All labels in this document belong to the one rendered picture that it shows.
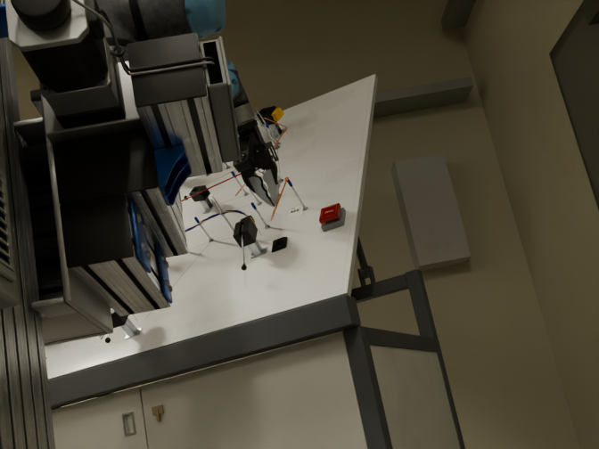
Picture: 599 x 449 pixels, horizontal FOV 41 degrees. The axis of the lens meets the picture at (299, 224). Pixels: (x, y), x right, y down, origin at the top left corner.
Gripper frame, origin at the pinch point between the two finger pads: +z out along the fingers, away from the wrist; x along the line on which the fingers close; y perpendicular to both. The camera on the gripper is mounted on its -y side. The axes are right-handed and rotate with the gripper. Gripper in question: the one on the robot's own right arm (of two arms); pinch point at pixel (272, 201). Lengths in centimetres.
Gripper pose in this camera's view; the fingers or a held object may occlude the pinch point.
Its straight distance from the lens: 196.7
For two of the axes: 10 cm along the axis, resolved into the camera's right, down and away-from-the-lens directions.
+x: -8.9, 3.3, 3.2
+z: 3.9, 9.2, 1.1
